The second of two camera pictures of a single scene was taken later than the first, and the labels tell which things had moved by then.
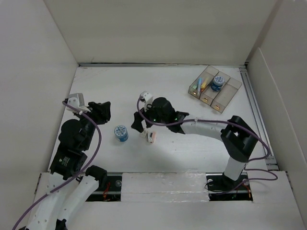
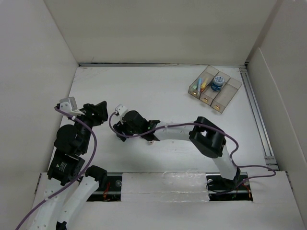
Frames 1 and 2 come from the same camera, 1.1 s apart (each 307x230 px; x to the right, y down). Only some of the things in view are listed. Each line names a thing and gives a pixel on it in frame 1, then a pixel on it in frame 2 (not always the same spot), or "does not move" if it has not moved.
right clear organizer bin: [226, 95] does not move
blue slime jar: [217, 84] does not move
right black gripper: [137, 122] -> [119, 127]
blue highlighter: [199, 81] does not move
